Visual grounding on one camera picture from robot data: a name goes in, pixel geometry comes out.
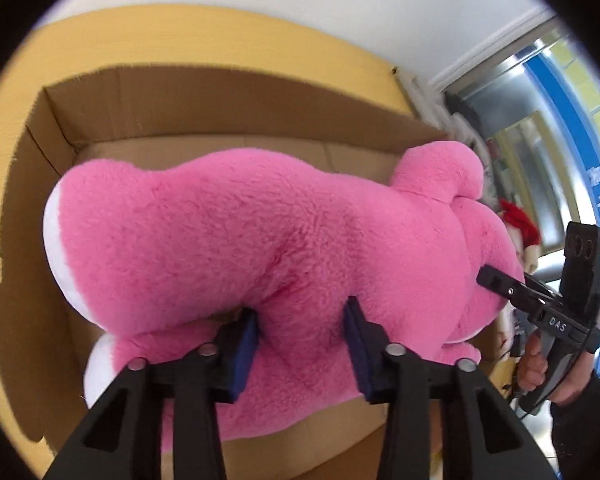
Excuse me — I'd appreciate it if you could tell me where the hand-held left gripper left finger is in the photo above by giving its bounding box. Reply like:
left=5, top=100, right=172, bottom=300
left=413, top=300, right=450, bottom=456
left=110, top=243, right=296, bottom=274
left=42, top=307, right=260, bottom=480

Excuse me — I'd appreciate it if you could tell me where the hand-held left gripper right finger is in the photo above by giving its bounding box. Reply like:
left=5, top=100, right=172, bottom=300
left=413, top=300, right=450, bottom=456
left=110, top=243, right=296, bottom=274
left=343, top=296, right=561, bottom=480

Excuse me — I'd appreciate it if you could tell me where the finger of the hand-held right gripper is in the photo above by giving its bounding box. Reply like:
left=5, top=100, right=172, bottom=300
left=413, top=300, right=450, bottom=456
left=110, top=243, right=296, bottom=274
left=476, top=265, right=556, bottom=313

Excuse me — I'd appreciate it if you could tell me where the pink plush toy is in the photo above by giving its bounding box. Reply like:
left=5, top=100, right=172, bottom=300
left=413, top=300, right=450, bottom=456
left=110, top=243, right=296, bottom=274
left=42, top=141, right=528, bottom=456

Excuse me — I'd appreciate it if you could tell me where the brown cardboard box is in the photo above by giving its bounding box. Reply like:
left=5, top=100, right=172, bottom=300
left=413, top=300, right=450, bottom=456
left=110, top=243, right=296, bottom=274
left=0, top=62, right=518, bottom=480

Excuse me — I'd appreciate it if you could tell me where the person's right forearm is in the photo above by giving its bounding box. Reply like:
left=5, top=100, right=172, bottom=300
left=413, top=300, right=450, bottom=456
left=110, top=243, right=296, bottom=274
left=547, top=367, right=600, bottom=480

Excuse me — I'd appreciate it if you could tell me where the person's right hand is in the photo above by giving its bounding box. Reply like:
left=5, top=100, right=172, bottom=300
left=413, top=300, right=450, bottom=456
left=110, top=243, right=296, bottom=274
left=512, top=332, right=598, bottom=406

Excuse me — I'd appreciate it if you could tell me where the red and cream plush doll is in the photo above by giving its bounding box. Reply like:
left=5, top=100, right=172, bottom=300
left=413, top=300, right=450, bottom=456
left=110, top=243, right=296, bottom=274
left=482, top=197, right=543, bottom=361

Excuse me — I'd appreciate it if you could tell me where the grey printed tote bag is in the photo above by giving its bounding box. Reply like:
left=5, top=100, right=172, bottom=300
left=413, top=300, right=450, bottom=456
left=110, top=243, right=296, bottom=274
left=392, top=67, right=486, bottom=146

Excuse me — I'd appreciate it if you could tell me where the metal door frame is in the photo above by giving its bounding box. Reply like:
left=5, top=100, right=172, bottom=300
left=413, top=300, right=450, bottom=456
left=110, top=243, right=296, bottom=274
left=442, top=15, right=600, bottom=281

